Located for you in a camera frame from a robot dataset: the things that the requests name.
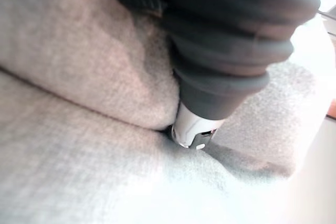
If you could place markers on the beige fabric cushion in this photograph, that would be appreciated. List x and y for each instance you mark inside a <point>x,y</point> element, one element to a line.
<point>86,58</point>

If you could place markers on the white furniture piece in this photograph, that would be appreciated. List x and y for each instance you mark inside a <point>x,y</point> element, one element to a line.
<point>328,14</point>

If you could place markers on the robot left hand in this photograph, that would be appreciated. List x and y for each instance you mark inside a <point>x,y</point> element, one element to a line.
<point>218,51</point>

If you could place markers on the brown wooden piece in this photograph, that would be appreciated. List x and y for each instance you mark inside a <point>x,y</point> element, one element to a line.
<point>331,110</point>

